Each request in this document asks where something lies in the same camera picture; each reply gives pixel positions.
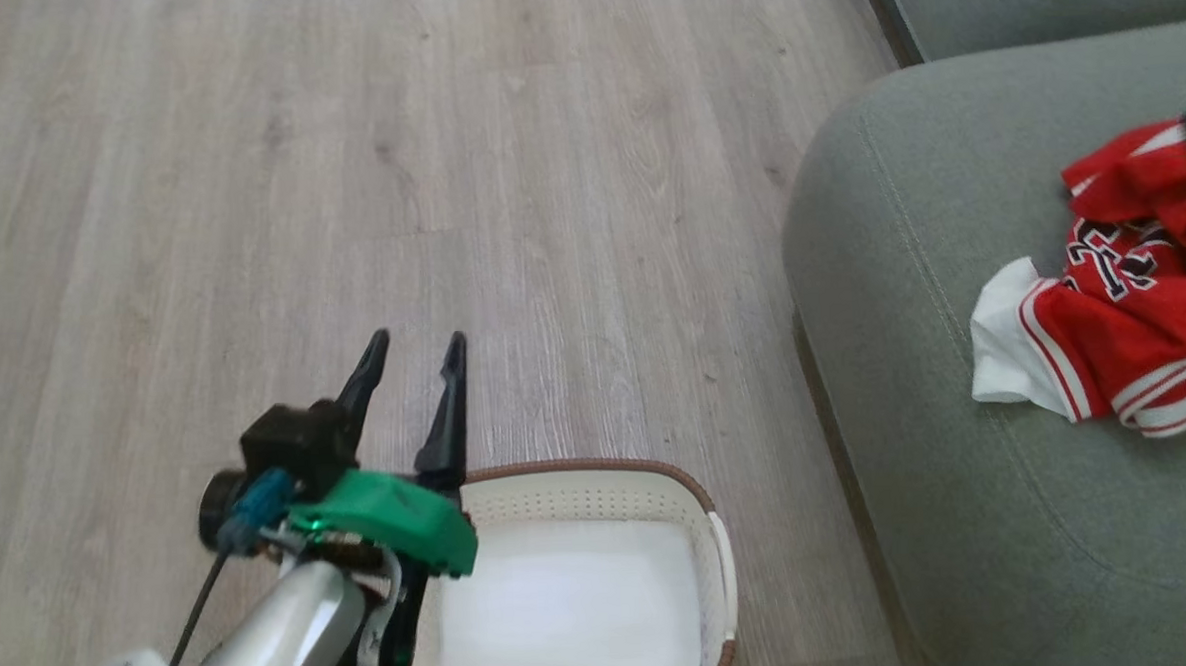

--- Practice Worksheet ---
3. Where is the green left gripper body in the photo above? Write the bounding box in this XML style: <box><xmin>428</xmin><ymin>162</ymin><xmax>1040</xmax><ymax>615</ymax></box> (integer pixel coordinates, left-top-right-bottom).
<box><xmin>284</xmin><ymin>465</ymin><xmax>481</xmax><ymax>585</ymax></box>

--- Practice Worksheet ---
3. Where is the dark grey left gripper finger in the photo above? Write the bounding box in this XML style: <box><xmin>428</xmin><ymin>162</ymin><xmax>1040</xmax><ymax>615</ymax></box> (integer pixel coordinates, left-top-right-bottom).
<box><xmin>410</xmin><ymin>331</ymin><xmax>474</xmax><ymax>504</ymax></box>
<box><xmin>333</xmin><ymin>329</ymin><xmax>396</xmax><ymax>455</ymax></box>

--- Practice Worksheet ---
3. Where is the red basketball jersey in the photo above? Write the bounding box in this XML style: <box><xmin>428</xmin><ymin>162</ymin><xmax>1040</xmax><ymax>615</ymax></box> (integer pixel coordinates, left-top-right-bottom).
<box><xmin>1009</xmin><ymin>117</ymin><xmax>1186</xmax><ymax>445</ymax></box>

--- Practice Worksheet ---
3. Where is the white garment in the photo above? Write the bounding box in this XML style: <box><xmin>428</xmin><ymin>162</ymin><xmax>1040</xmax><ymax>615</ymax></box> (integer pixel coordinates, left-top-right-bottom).
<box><xmin>966</xmin><ymin>255</ymin><xmax>1074</xmax><ymax>421</ymax></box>

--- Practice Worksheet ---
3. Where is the white laundry basket brown rim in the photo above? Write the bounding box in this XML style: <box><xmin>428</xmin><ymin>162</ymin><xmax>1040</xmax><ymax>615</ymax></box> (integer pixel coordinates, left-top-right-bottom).
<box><xmin>389</xmin><ymin>452</ymin><xmax>741</xmax><ymax>666</ymax></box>

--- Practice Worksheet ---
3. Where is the grey sofa seat cushion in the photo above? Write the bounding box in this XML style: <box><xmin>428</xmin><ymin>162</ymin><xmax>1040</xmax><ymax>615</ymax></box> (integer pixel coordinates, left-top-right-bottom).
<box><xmin>773</xmin><ymin>20</ymin><xmax>1186</xmax><ymax>666</ymax></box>

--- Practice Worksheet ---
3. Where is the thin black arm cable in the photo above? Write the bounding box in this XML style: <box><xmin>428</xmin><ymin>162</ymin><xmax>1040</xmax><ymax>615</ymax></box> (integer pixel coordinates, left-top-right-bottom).
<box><xmin>162</xmin><ymin>549</ymin><xmax>238</xmax><ymax>666</ymax></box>

